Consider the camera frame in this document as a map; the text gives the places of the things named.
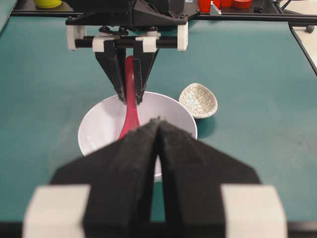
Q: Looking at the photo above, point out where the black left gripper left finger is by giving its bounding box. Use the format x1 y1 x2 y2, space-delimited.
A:
22 117 159 238

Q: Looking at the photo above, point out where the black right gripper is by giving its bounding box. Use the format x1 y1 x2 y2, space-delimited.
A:
65 0 201 104

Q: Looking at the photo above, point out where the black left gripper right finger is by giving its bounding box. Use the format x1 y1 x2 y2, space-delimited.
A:
157 117 288 238

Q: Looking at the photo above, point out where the pink plastic spoon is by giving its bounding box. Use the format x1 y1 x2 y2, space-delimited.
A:
119 56 140 139

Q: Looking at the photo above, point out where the white round bowl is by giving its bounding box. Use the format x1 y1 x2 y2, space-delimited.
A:
77 91 198 183

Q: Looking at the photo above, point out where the crackle pattern small dish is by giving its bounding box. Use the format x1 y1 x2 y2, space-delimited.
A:
178 83 218 119

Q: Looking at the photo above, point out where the green table mat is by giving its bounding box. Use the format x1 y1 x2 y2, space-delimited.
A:
0 16 317 222

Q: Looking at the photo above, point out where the yellow cup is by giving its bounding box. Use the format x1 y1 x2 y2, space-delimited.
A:
34 0 62 9

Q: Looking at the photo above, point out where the red tape roll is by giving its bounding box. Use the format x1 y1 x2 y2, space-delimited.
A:
232 0 252 9

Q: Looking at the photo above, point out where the black aluminium frame rail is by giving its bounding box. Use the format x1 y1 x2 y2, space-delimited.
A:
9 0 317 76

